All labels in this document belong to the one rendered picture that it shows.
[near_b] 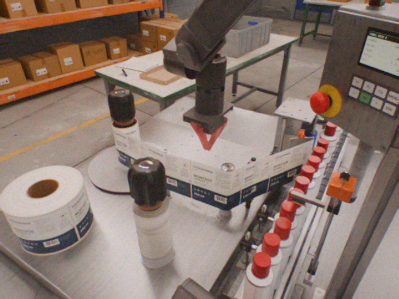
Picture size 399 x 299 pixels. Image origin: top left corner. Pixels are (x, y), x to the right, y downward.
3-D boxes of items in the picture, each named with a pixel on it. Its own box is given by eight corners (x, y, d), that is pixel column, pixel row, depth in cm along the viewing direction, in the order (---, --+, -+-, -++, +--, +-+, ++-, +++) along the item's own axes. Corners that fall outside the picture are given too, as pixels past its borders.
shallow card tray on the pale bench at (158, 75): (169, 65, 230) (169, 61, 228) (194, 71, 219) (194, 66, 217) (139, 78, 207) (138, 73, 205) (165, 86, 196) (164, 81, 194)
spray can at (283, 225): (265, 267, 75) (277, 209, 63) (285, 278, 72) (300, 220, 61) (255, 283, 71) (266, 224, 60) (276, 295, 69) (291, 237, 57)
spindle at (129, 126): (130, 154, 114) (119, 83, 98) (148, 161, 110) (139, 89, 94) (113, 166, 108) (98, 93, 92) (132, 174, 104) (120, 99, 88)
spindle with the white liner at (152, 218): (154, 235, 83) (143, 147, 67) (180, 248, 79) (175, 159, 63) (132, 258, 77) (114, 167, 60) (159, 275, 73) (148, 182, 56)
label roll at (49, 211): (65, 193, 98) (53, 157, 90) (108, 218, 89) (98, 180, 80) (4, 233, 84) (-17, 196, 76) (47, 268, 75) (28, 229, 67)
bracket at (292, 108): (287, 98, 98) (288, 96, 98) (322, 106, 94) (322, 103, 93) (273, 114, 89) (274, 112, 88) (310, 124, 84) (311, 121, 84)
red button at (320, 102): (322, 87, 53) (309, 90, 52) (338, 94, 50) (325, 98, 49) (317, 106, 55) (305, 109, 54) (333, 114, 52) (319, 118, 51)
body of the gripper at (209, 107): (181, 123, 58) (181, 88, 54) (207, 104, 65) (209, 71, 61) (209, 132, 55) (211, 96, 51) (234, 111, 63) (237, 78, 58)
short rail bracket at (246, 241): (241, 255, 84) (245, 225, 77) (251, 259, 82) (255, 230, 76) (236, 263, 81) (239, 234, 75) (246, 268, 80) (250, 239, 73)
